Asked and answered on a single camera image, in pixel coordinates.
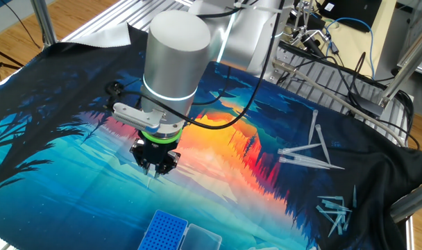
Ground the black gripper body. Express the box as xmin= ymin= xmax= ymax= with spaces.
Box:
xmin=141 ymin=137 xmax=179 ymax=166

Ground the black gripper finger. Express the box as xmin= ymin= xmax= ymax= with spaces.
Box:
xmin=129 ymin=137 xmax=151 ymax=176
xmin=153 ymin=149 xmax=182 ymax=179

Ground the blue pipette tip rack box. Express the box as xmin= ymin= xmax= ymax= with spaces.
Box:
xmin=137 ymin=208 xmax=223 ymax=250

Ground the large clear pipette tip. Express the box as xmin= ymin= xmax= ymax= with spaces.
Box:
xmin=283 ymin=151 xmax=346 ymax=172
xmin=307 ymin=109 xmax=319 ymax=146
xmin=314 ymin=124 xmax=332 ymax=165
xmin=278 ymin=156 xmax=332 ymax=171
xmin=276 ymin=142 xmax=322 ymax=156

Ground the printed forest sunset cloth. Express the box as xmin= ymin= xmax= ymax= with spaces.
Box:
xmin=0 ymin=19 xmax=422 ymax=250

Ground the metal clamp stand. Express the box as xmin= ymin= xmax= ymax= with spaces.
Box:
xmin=289 ymin=0 xmax=329 ymax=48

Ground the black power adapter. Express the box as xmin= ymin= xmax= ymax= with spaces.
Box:
xmin=349 ymin=90 xmax=385 ymax=118

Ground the beige desk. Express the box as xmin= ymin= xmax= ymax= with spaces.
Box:
xmin=314 ymin=0 xmax=401 ymax=81

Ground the black electronics box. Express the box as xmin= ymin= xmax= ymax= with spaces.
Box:
xmin=317 ymin=0 xmax=384 ymax=34

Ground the white equipment rack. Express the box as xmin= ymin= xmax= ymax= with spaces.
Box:
xmin=396 ymin=0 xmax=422 ymax=79

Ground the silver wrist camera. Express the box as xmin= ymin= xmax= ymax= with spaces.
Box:
xmin=111 ymin=101 xmax=167 ymax=133

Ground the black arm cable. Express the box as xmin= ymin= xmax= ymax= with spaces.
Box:
xmin=105 ymin=0 xmax=287 ymax=131

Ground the grey corrugated hose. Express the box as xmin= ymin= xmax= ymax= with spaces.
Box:
xmin=271 ymin=58 xmax=407 ymax=148

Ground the aluminium frame post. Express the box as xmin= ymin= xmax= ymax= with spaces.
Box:
xmin=378 ymin=19 xmax=422 ymax=109
xmin=389 ymin=177 xmax=422 ymax=224
xmin=29 ymin=0 xmax=58 ymax=49

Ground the blue cable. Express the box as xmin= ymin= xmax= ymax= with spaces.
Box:
xmin=322 ymin=16 xmax=375 ymax=80

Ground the black cable bundle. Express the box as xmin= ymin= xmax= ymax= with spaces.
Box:
xmin=276 ymin=40 xmax=421 ymax=151

